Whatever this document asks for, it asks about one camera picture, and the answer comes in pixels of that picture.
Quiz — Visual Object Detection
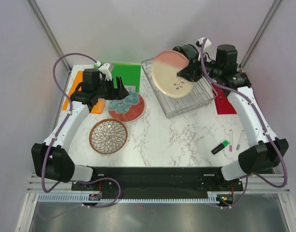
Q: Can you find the white grey pen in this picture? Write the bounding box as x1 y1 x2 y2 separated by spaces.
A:
236 130 245 151

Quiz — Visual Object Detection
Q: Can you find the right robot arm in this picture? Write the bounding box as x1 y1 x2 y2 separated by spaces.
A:
173 43 289 190

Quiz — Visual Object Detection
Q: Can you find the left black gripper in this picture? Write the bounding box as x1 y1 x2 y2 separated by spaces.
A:
94 76 128 101

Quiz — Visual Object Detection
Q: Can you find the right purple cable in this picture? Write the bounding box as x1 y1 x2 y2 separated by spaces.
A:
200 38 289 210

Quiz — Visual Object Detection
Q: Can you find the white pink pen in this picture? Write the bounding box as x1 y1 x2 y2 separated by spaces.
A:
229 130 233 152

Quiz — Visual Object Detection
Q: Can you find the purple cable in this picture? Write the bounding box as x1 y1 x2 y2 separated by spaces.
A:
38 52 122 219
200 38 289 210

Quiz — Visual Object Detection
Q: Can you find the green plastic folder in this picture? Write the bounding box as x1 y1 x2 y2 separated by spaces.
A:
111 63 141 93

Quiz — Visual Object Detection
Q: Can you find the white cable duct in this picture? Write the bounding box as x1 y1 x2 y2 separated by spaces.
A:
37 192 219 204

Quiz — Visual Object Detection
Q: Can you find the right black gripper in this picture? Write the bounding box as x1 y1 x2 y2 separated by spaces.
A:
177 52 223 82

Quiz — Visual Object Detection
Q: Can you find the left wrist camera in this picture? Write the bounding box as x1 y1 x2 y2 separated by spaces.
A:
99 63 113 81

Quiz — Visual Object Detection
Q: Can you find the teal green plate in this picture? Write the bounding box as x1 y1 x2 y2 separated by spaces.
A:
181 44 198 60

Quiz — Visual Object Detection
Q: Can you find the red blue flower plate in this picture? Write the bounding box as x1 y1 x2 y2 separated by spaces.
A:
108 91 145 122

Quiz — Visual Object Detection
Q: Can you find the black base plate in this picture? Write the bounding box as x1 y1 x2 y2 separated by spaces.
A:
71 167 243 198

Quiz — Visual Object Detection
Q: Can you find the black gold rimmed plate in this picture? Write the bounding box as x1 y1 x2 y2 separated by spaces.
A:
172 46 184 53

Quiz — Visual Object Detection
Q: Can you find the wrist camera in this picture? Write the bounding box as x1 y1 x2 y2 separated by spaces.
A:
99 63 113 81
196 37 211 61

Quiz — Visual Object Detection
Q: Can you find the pink beige leaf plate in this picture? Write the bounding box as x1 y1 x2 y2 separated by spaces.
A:
151 50 194 98

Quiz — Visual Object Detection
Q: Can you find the black green highlighter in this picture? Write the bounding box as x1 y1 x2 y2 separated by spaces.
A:
211 140 229 155

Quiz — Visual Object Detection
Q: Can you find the orange plastic folder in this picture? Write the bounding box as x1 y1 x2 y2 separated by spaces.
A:
62 71 106 114

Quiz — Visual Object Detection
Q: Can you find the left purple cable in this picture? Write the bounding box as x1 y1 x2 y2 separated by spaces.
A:
38 52 122 219

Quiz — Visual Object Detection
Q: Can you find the metal wire dish rack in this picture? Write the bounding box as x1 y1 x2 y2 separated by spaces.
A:
141 58 218 118

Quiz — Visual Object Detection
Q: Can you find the brown floral pattern plate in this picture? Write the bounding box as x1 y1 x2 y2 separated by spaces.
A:
89 118 128 155

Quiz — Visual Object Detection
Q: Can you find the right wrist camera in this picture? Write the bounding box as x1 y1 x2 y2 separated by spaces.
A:
196 37 211 61

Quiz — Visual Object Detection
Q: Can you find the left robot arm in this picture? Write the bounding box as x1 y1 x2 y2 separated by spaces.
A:
31 66 129 190

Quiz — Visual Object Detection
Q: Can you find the red plastic folder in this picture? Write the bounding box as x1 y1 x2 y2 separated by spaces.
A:
212 72 251 115

